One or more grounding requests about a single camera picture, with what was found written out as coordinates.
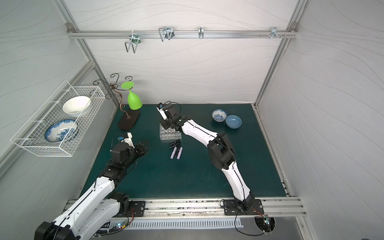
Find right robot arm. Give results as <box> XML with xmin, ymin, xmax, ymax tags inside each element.
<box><xmin>157</xmin><ymin>102</ymin><xmax>255</xmax><ymax>213</ymax></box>

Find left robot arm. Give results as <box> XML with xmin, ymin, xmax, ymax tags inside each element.
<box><xmin>34</xmin><ymin>141</ymin><xmax>149</xmax><ymax>240</ymax></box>

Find clear acrylic lipstick organizer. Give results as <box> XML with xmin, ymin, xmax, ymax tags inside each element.
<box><xmin>159</xmin><ymin>124</ymin><xmax>182</xmax><ymax>141</ymax></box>

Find lilac lip gloss right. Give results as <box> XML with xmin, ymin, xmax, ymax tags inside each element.
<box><xmin>177</xmin><ymin>147</ymin><xmax>183</xmax><ymax>160</ymax></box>

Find lilac lip gloss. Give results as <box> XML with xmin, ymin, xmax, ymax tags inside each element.
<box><xmin>177</xmin><ymin>147</ymin><xmax>183</xmax><ymax>160</ymax></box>
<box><xmin>170</xmin><ymin>147</ymin><xmax>178</xmax><ymax>159</ymax></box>

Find lilac lip gloss left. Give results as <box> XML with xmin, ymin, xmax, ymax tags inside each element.
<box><xmin>170</xmin><ymin>147</ymin><xmax>178</xmax><ymax>159</ymax></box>

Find green plastic goblet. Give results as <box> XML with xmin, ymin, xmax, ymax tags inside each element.
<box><xmin>121</xmin><ymin>82</ymin><xmax>143</xmax><ymax>110</ymax></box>

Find blue floral bowl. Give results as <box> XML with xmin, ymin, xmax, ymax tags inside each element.
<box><xmin>212</xmin><ymin>109</ymin><xmax>228</xmax><ymax>123</ymax></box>

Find light blue bowl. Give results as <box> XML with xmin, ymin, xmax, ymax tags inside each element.
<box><xmin>226</xmin><ymin>115</ymin><xmax>242</xmax><ymax>129</ymax></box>

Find white bowl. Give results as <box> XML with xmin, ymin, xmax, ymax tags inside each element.
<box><xmin>62</xmin><ymin>96</ymin><xmax>91</xmax><ymax>118</ymax></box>

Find blue floral plate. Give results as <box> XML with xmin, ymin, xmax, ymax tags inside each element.
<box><xmin>44</xmin><ymin>119</ymin><xmax>78</xmax><ymax>143</ymax></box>

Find metal double hook left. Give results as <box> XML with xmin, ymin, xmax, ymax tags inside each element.
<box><xmin>125</xmin><ymin>33</ymin><xmax>141</xmax><ymax>54</ymax></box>

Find metal double hook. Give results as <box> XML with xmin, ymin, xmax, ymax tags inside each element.
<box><xmin>125</xmin><ymin>33</ymin><xmax>141</xmax><ymax>54</ymax></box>
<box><xmin>158</xmin><ymin>27</ymin><xmax>175</xmax><ymax>42</ymax></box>

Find metal double hook middle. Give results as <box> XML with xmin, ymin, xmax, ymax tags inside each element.
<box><xmin>158</xmin><ymin>27</ymin><xmax>175</xmax><ymax>42</ymax></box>

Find metal clip hook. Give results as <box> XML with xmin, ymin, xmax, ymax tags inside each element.
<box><xmin>198</xmin><ymin>27</ymin><xmax>204</xmax><ymax>39</ymax></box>

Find metal hook right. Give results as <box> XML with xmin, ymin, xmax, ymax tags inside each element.
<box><xmin>260</xmin><ymin>27</ymin><xmax>287</xmax><ymax>39</ymax></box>

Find round floor port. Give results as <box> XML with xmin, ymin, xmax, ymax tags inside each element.
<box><xmin>254</xmin><ymin>215</ymin><xmax>276</xmax><ymax>233</ymax></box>

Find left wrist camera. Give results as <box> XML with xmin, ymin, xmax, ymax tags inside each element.
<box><xmin>118</xmin><ymin>132</ymin><xmax>134</xmax><ymax>147</ymax></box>

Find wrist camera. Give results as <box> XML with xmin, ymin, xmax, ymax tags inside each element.
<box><xmin>118</xmin><ymin>132</ymin><xmax>134</xmax><ymax>147</ymax></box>
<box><xmin>157</xmin><ymin>103</ymin><xmax>175</xmax><ymax>120</ymax></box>

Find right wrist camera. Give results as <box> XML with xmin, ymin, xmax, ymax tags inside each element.
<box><xmin>157</xmin><ymin>103</ymin><xmax>175</xmax><ymax>120</ymax></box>

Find copper wire stand black base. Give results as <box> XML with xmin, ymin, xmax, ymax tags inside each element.
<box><xmin>93</xmin><ymin>73</ymin><xmax>140</xmax><ymax>131</ymax></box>

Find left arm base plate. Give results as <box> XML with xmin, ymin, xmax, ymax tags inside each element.
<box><xmin>120</xmin><ymin>201</ymin><xmax>146</xmax><ymax>217</ymax></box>

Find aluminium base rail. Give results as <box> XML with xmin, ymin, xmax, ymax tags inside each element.
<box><xmin>62</xmin><ymin>196</ymin><xmax>307</xmax><ymax>222</ymax></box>

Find left base cables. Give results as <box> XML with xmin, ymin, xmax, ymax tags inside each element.
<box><xmin>95</xmin><ymin>206</ymin><xmax>136</xmax><ymax>238</ymax></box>

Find white wire basket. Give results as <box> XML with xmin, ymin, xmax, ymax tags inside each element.
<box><xmin>11</xmin><ymin>81</ymin><xmax>106</xmax><ymax>157</ymax></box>

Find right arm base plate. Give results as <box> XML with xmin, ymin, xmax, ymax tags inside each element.
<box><xmin>220</xmin><ymin>199</ymin><xmax>265</xmax><ymax>216</ymax></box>

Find white cable duct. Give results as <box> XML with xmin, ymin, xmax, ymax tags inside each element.
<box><xmin>125</xmin><ymin>218</ymin><xmax>244</xmax><ymax>230</ymax></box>

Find right base cable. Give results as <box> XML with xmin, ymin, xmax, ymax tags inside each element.
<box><xmin>218</xmin><ymin>196</ymin><xmax>269</xmax><ymax>238</ymax></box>

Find aluminium cross rail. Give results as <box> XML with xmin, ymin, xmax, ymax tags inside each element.
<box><xmin>68</xmin><ymin>25</ymin><xmax>299</xmax><ymax>40</ymax></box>

